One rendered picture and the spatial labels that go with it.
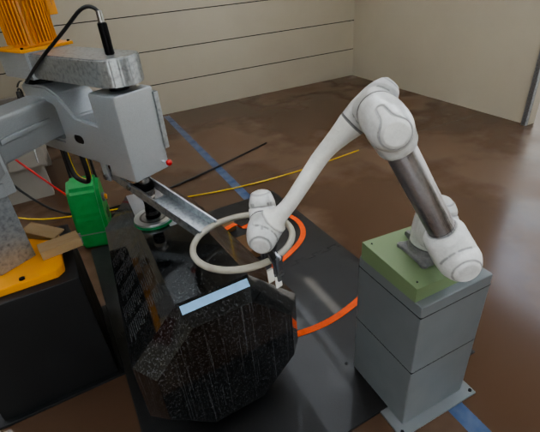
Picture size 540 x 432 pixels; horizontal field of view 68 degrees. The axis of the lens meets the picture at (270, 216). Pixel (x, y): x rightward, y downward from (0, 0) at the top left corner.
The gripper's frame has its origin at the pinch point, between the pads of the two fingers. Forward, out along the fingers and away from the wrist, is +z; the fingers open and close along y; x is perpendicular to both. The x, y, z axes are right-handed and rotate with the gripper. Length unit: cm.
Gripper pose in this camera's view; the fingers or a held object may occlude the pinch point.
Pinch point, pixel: (274, 278)
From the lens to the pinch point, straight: 174.7
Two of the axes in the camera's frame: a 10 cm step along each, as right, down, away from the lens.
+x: -7.7, 4.0, -4.9
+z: 1.4, 8.7, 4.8
